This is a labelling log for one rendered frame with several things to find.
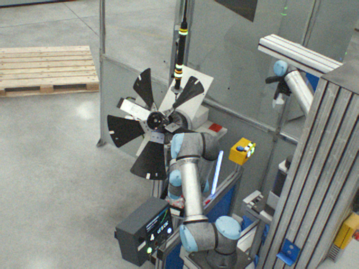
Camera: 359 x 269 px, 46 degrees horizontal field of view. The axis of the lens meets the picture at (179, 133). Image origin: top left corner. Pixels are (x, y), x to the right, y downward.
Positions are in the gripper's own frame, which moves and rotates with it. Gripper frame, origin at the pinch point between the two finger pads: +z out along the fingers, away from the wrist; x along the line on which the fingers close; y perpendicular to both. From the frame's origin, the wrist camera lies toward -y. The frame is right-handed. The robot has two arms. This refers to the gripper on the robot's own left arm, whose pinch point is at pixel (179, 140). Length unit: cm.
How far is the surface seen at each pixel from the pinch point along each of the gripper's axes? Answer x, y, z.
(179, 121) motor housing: 1.4, -0.8, 21.9
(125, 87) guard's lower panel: 35, 44, 127
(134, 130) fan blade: 6.0, 28.0, 19.4
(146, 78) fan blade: -21.7, 19.9, 37.6
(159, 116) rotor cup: -8.0, 11.6, 13.9
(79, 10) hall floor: 100, 158, 510
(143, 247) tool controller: 1, 18, -77
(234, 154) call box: 18.0, -34.6, 8.2
